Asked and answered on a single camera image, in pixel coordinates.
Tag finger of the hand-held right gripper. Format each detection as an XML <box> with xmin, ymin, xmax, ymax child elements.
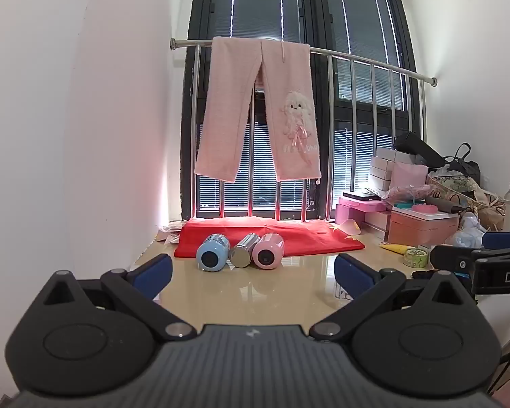
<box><xmin>431</xmin><ymin>244</ymin><xmax>483</xmax><ymax>284</ymax></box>
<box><xmin>481</xmin><ymin>231</ymin><xmax>510</xmax><ymax>251</ymax></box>

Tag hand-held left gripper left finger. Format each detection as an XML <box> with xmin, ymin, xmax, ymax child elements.
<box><xmin>39</xmin><ymin>254</ymin><xmax>197</xmax><ymax>342</ymax></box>

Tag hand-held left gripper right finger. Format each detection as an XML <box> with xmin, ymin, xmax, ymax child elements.
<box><xmin>309</xmin><ymin>253</ymin><xmax>477</xmax><ymax>342</ymax></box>

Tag blue cup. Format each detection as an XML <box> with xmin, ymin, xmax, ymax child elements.
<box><xmin>195</xmin><ymin>234</ymin><xmax>231</xmax><ymax>272</ymax></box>

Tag pink cup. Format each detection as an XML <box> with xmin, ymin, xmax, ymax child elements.
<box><xmin>252</xmin><ymin>233</ymin><xmax>286</xmax><ymax>270</ymax></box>

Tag silver metal cup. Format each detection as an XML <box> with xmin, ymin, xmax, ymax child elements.
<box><xmin>228</xmin><ymin>234</ymin><xmax>262</xmax><ymax>269</ymax></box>

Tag white crumpled plastic bag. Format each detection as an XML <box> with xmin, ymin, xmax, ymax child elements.
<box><xmin>454</xmin><ymin>214</ymin><xmax>486</xmax><ymax>248</ymax></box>

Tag green tape roll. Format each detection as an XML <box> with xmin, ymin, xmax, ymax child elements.
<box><xmin>402</xmin><ymin>247</ymin><xmax>429</xmax><ymax>268</ymax></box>

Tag large pink gift box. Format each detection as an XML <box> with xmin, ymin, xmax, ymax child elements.
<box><xmin>387</xmin><ymin>209</ymin><xmax>460</xmax><ymax>246</ymax></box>

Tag crumpled paper scraps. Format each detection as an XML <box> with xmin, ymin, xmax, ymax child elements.
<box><xmin>156</xmin><ymin>220</ymin><xmax>190</xmax><ymax>246</ymax></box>

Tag dark rolling pin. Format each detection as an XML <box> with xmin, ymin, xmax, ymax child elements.
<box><xmin>424</xmin><ymin>196</ymin><xmax>469</xmax><ymax>214</ymax></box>

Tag white cardboard box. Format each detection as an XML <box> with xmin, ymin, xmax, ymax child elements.
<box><xmin>364</xmin><ymin>211</ymin><xmax>392</xmax><ymax>239</ymax></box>

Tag red mat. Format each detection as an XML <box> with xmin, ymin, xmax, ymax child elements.
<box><xmin>174</xmin><ymin>218</ymin><xmax>366</xmax><ymax>259</ymax></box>

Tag small pink box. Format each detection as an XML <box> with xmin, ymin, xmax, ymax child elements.
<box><xmin>335</xmin><ymin>197</ymin><xmax>392</xmax><ymax>224</ymax></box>

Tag patterned plastic bag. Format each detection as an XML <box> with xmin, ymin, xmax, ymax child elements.
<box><xmin>427</xmin><ymin>165</ymin><xmax>482</xmax><ymax>199</ymax></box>

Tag flat black case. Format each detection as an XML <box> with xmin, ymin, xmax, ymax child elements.
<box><xmin>343</xmin><ymin>191</ymin><xmax>383</xmax><ymax>202</ymax></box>

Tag black handbag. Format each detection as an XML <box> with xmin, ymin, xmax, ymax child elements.
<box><xmin>444</xmin><ymin>143</ymin><xmax>481</xmax><ymax>184</ymax></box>

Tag pink paper bag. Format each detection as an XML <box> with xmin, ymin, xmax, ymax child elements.
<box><xmin>391</xmin><ymin>162</ymin><xmax>429</xmax><ymax>190</ymax></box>

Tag stack of white boxes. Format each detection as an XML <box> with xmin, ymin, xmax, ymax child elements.
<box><xmin>369</xmin><ymin>147</ymin><xmax>410</xmax><ymax>192</ymax></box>

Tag black pouch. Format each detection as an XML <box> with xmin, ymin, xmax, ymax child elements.
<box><xmin>393</xmin><ymin>131</ymin><xmax>448</xmax><ymax>167</ymax></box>

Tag pink fleece pants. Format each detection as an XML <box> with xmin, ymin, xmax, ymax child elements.
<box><xmin>194</xmin><ymin>36</ymin><xmax>322</xmax><ymax>184</ymax></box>

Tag steel window railing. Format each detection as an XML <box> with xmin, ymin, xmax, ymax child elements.
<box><xmin>170</xmin><ymin>38</ymin><xmax>438</xmax><ymax>223</ymax></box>

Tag black framed window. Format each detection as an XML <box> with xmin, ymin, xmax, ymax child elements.
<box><xmin>180</xmin><ymin>0</ymin><xmax>422</xmax><ymax>222</ymax></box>

